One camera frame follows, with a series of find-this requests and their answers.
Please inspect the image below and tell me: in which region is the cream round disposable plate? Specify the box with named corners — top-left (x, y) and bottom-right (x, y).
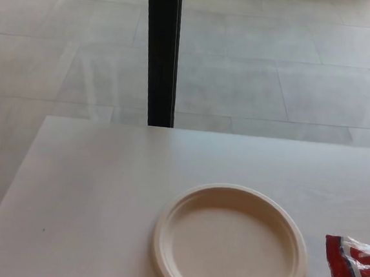
top-left (149, 177), bottom-right (314, 277)

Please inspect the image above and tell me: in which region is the black vertical window post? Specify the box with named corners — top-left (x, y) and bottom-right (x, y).
top-left (136, 0), bottom-right (185, 128)

